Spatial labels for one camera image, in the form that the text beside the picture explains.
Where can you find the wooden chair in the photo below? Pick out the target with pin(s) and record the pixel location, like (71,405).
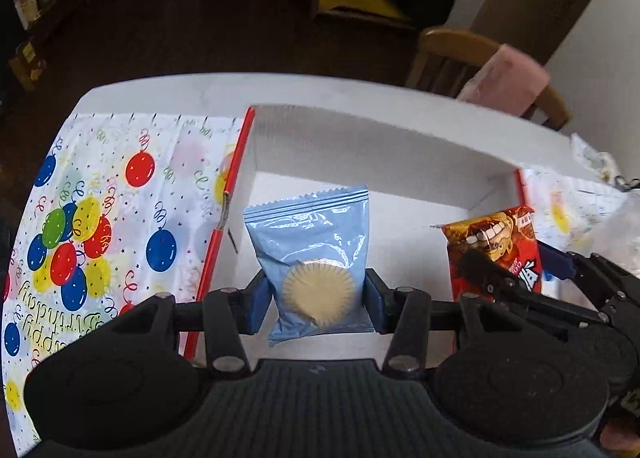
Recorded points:
(450,52)

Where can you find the clear plastic bag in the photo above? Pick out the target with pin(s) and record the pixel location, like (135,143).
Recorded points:
(595,157)

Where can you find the light blue snack packet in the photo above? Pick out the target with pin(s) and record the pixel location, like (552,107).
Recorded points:
(310,233)

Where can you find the red snack packet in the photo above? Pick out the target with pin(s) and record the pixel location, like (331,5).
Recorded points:
(500,233)

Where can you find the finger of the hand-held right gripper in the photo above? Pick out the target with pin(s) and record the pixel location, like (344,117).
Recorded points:
(495,280)
(555,263)

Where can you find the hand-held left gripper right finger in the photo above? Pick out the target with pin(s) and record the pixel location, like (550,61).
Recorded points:
(374,303)

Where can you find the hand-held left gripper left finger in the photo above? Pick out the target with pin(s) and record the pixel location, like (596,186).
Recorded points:
(257,303)

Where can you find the red cardboard box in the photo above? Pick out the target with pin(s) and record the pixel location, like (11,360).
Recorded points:
(400,218)

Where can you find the pink cloth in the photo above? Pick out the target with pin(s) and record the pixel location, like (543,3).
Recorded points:
(505,82)

